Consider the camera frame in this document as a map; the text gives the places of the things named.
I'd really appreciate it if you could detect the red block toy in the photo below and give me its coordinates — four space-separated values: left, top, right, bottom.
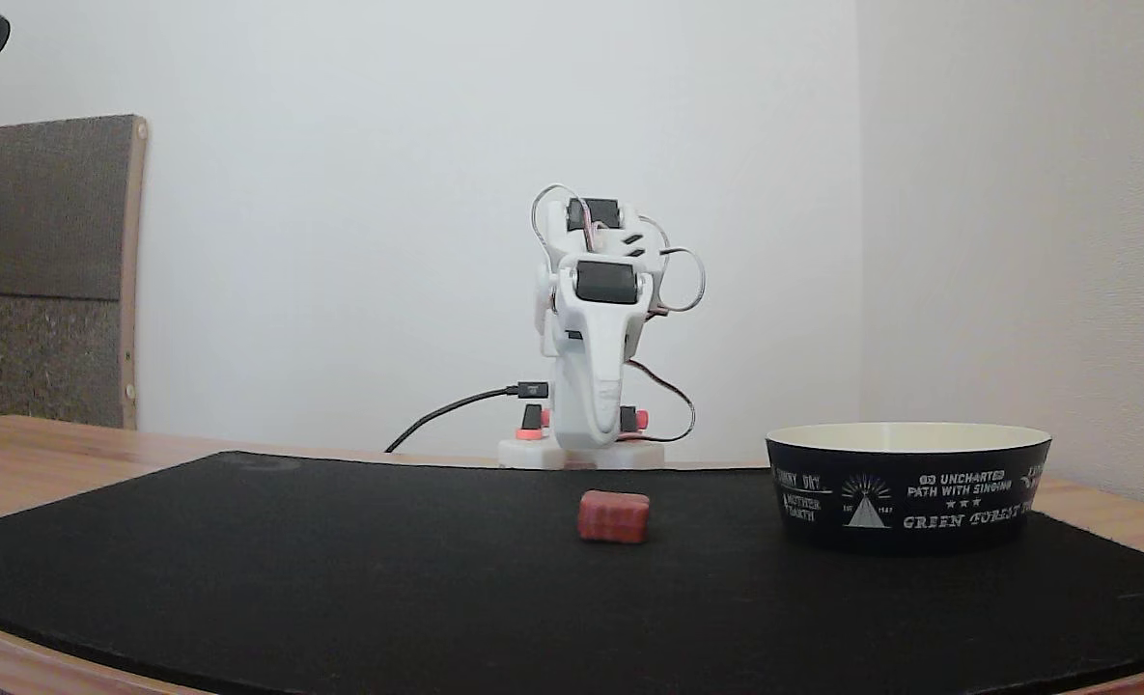
577 490 652 544

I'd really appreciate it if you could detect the black bowl with white print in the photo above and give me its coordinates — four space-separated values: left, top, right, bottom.
766 422 1053 556

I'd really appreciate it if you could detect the black felt mat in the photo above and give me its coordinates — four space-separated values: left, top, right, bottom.
0 451 1144 695

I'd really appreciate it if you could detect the black and red servo wire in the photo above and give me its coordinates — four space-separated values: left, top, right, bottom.
628 360 697 444

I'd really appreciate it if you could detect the black USB cable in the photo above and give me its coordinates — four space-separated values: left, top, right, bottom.
385 382 550 453

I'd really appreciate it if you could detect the brown board with wooden frame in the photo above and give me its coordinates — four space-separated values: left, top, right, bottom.
0 114 149 431

